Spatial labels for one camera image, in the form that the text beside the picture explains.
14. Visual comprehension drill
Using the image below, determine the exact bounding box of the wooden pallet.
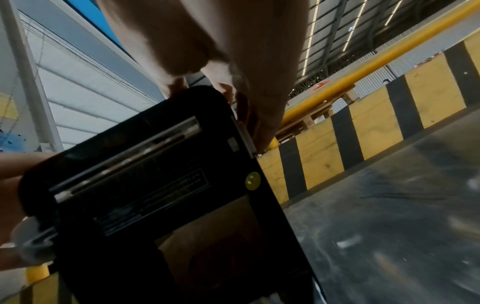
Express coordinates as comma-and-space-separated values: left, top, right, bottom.
276, 89, 361, 140

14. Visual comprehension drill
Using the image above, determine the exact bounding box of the black handheld device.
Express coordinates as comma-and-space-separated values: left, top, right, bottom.
16, 85, 317, 304

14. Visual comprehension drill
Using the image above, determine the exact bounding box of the yellow steel beam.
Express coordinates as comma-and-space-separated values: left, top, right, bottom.
280, 0, 480, 127

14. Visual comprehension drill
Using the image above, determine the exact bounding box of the white steel column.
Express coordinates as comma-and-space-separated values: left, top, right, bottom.
0, 0, 65, 153

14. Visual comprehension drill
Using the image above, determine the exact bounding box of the person's left hand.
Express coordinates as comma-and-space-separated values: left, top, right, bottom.
0, 152, 58, 271

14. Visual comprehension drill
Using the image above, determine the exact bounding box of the white plastic clip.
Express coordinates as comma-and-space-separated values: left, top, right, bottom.
10, 216, 59, 268

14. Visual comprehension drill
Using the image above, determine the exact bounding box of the yellow black striped barrier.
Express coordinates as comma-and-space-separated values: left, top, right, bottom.
0, 271, 81, 304
258, 38, 480, 205

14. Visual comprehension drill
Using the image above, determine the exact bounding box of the person's right hand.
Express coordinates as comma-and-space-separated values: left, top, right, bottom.
95, 0, 311, 154

